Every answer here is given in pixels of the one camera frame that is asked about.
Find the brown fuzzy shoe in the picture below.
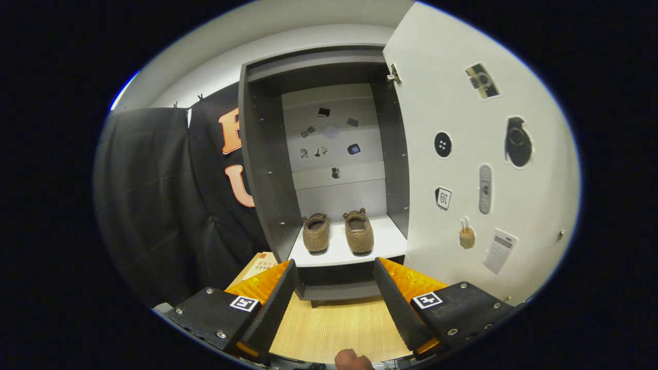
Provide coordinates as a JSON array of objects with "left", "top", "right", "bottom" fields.
[
  {"left": 343, "top": 208, "right": 375, "bottom": 254},
  {"left": 302, "top": 213, "right": 331, "bottom": 253}
]

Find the long ceiling light strip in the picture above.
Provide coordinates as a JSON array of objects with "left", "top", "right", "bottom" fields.
[{"left": 109, "top": 71, "right": 140, "bottom": 111}]

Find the dark grey shoe cabinet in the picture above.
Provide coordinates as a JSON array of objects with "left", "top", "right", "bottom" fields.
[{"left": 238, "top": 44, "right": 412, "bottom": 308}]

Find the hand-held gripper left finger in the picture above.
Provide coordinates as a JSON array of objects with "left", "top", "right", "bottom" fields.
[{"left": 163, "top": 260, "right": 299, "bottom": 364}]

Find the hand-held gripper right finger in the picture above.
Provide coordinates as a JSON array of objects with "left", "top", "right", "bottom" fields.
[{"left": 373, "top": 257, "right": 517, "bottom": 360}]

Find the beige shoe cabinet door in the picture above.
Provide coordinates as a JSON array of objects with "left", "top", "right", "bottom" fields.
[{"left": 383, "top": 0, "right": 581, "bottom": 306}]

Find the black backdrop cloth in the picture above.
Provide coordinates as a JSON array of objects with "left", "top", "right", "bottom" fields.
[{"left": 94, "top": 82, "right": 273, "bottom": 309}]

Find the white cabinet shelf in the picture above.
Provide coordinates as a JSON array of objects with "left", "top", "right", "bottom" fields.
[{"left": 288, "top": 215, "right": 408, "bottom": 268}]

